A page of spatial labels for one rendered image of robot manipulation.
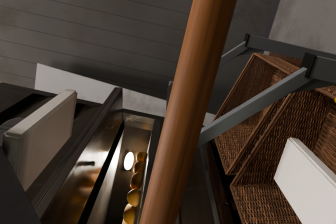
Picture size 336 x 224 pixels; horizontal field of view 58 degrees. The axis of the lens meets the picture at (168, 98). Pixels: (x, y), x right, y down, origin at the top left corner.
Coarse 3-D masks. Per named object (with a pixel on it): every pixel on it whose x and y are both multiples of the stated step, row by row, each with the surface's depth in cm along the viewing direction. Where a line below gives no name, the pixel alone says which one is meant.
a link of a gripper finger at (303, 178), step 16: (288, 144) 18; (288, 160) 18; (304, 160) 16; (320, 160) 16; (288, 176) 17; (304, 176) 16; (320, 176) 14; (288, 192) 17; (304, 192) 15; (320, 192) 14; (304, 208) 15; (320, 208) 14
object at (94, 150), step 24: (120, 96) 166; (96, 120) 120; (120, 120) 169; (96, 144) 113; (72, 168) 85; (96, 168) 114; (48, 192) 73; (72, 192) 86; (48, 216) 68; (72, 216) 86
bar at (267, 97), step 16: (240, 48) 102; (256, 48) 101; (272, 48) 101; (288, 48) 101; (304, 48) 101; (304, 64) 57; (320, 64) 54; (288, 80) 56; (304, 80) 56; (320, 80) 57; (256, 96) 58; (272, 96) 57; (240, 112) 58; (256, 112) 58; (208, 128) 59; (224, 128) 59
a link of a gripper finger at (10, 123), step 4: (8, 120) 14; (12, 120) 14; (16, 120) 14; (20, 120) 14; (4, 124) 13; (8, 124) 13; (12, 124) 14; (0, 128) 13; (4, 128) 13; (8, 128) 13; (0, 132) 13; (4, 132) 13; (0, 136) 12; (0, 140) 12; (0, 144) 12
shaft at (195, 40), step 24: (216, 0) 20; (192, 24) 21; (216, 24) 20; (192, 48) 21; (216, 48) 21; (192, 72) 21; (216, 72) 22; (192, 96) 22; (168, 120) 23; (192, 120) 22; (168, 144) 23; (192, 144) 23; (168, 168) 23; (168, 192) 24; (144, 216) 25; (168, 216) 24
